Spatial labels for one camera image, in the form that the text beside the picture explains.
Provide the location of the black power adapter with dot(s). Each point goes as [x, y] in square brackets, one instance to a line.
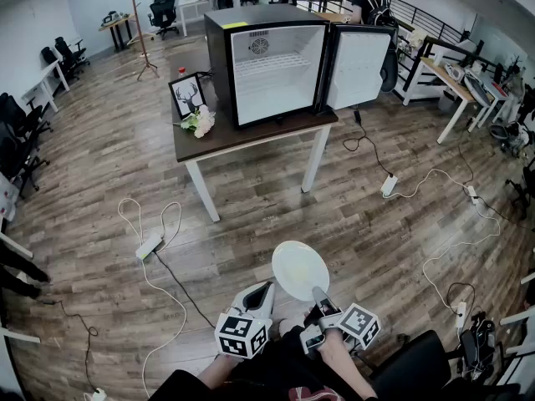
[358, 116]

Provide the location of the black mini fridge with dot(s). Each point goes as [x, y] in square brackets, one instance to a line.
[267, 19]

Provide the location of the wooden coat rack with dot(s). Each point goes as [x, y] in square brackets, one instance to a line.
[143, 36]

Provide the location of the white power strip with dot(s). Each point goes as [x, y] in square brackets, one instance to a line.
[149, 247]
[388, 185]
[461, 315]
[472, 194]
[97, 394]

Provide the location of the long white desk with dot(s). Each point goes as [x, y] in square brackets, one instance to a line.
[44, 79]

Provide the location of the white red-printed sheet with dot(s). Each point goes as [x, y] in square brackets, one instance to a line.
[8, 196]

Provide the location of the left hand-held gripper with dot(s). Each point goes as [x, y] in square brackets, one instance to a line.
[240, 334]

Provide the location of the grey desktop device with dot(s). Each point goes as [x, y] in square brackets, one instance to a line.
[110, 17]

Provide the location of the large wooden desk white legs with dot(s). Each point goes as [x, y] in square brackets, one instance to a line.
[330, 17]

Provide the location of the white flower bouquet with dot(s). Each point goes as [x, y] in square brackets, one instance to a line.
[201, 121]

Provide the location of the person's black shirt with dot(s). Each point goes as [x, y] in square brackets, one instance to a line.
[267, 374]

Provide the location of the person's left forearm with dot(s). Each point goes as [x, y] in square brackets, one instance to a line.
[217, 370]

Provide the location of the white desk frame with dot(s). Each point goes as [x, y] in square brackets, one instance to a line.
[516, 318]

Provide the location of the person's white shoe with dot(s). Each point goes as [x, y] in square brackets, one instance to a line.
[292, 326]

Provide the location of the black white-trimmed office chair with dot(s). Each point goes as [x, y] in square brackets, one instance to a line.
[389, 71]

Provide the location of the white round plate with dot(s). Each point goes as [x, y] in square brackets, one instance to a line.
[292, 257]

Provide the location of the deer picture black frame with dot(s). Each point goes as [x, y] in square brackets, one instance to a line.
[187, 96]

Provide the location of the person's right forearm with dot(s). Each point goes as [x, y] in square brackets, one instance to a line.
[342, 366]

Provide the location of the red-capped bottle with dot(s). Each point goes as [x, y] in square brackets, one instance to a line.
[182, 73]

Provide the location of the black device bundle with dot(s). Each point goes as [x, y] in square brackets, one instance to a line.
[478, 345]

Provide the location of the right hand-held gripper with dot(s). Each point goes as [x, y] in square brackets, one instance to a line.
[357, 324]

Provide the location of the dark wooden table white legs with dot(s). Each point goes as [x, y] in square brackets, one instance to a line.
[225, 140]

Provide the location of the black metal railing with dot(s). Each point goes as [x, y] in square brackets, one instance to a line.
[418, 13]

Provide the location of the white table frame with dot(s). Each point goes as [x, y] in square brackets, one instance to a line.
[16, 245]

